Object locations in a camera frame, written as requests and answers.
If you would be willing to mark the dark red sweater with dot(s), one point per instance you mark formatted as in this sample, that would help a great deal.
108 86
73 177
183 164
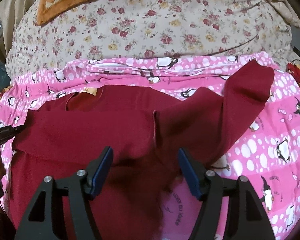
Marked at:
145 128

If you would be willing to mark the beige curtain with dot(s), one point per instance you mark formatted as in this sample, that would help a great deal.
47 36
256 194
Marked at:
11 13

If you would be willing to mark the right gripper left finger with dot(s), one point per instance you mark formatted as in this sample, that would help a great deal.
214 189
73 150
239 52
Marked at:
44 217

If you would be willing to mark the floral bed sheet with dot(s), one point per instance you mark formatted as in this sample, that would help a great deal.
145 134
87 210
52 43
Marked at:
148 29

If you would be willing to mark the pink penguin blanket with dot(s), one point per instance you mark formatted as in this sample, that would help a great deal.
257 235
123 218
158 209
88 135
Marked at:
268 153

